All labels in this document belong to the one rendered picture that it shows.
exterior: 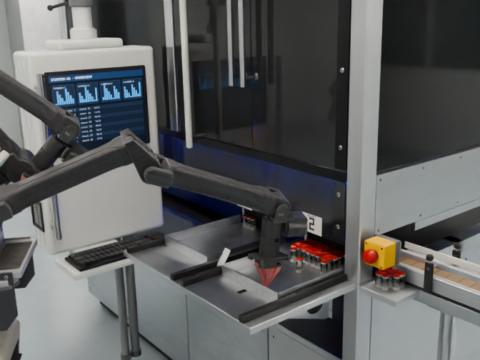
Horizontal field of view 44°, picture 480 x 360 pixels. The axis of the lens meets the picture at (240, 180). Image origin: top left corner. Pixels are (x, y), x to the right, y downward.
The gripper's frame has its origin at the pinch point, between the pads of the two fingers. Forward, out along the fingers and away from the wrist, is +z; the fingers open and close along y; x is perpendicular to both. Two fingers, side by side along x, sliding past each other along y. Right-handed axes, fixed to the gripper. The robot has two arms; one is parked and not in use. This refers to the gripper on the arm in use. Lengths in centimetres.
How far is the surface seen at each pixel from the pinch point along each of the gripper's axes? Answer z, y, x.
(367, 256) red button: -11.8, 20.2, -18.3
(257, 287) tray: 1.4, -0.7, 2.6
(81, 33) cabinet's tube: -67, -18, 94
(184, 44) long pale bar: -67, 9, 65
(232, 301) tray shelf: 4.6, -8.8, 3.4
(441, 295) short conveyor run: -2.8, 36.3, -32.7
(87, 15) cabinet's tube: -74, -16, 94
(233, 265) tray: 0.8, 3.6, 19.5
